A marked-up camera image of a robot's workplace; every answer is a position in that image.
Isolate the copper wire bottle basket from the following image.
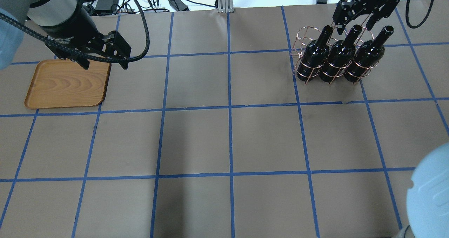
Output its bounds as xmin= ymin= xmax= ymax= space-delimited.
xmin=290 ymin=0 xmax=381 ymax=85

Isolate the dark wine bottle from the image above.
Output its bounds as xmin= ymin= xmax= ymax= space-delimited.
xmin=344 ymin=25 xmax=394 ymax=83
xmin=296 ymin=25 xmax=334 ymax=84
xmin=319 ymin=24 xmax=363 ymax=84

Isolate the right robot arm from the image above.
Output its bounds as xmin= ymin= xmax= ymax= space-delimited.
xmin=333 ymin=0 xmax=400 ymax=35

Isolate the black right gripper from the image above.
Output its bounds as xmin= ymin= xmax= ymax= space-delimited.
xmin=333 ymin=0 xmax=400 ymax=35

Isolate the wooden tray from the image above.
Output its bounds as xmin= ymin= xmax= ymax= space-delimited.
xmin=24 ymin=59 xmax=111 ymax=110

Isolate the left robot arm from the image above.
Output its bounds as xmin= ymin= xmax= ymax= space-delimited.
xmin=1 ymin=0 xmax=131 ymax=70

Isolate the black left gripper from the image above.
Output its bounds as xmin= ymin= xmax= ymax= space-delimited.
xmin=45 ymin=31 xmax=132 ymax=70

